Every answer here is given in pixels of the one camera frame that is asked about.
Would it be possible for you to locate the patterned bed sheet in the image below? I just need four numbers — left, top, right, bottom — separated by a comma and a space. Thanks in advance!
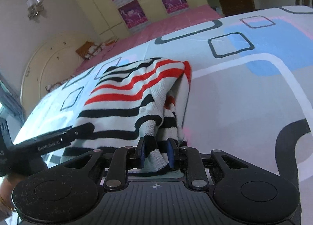
14, 6, 312, 224

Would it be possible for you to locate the striped red black white sock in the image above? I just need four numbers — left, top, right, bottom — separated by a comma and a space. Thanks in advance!
62, 58, 192, 177

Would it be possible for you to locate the cream arched headboard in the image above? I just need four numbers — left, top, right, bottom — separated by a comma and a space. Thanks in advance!
20, 31, 92, 118

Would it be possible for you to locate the white wall ornament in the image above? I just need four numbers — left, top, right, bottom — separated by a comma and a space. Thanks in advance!
27, 0, 46, 20

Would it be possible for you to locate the pink bed cover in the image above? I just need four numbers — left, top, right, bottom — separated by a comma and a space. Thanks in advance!
45, 5, 222, 93

